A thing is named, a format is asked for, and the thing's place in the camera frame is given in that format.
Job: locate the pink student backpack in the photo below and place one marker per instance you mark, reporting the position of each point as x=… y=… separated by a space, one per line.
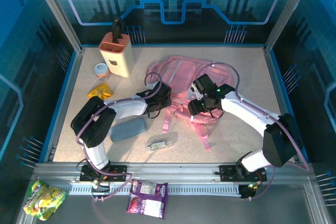
x=181 y=69

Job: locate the grey pencil case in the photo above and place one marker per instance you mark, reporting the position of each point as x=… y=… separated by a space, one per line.
x=128 y=129

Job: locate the clear plastic pencil box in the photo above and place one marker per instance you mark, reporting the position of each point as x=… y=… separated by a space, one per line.
x=161 y=142

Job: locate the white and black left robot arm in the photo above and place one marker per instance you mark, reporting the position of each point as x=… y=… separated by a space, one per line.
x=126 y=107

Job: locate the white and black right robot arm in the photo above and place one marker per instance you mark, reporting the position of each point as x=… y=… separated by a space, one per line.
x=244 y=111

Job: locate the purple snack bag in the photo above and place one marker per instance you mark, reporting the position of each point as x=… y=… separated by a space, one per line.
x=147 y=203

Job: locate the green yellow snack bag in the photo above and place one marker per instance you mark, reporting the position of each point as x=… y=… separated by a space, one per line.
x=44 y=200

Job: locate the beige knife block orange top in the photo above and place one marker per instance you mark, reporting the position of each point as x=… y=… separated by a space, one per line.
x=118 y=61

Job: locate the yellow snack packet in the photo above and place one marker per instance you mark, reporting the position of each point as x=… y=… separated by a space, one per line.
x=99 y=91

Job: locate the small round tin can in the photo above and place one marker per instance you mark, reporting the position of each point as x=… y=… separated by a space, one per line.
x=101 y=69

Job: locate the aluminium mounting rail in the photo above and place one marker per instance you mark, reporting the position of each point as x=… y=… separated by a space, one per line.
x=170 y=171

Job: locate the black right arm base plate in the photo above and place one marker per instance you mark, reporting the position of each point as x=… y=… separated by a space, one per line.
x=227 y=172

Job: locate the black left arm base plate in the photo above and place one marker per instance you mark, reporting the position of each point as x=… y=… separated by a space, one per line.
x=118 y=172

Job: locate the aluminium frame post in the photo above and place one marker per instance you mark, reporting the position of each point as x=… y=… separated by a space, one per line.
x=287 y=14
x=57 y=14

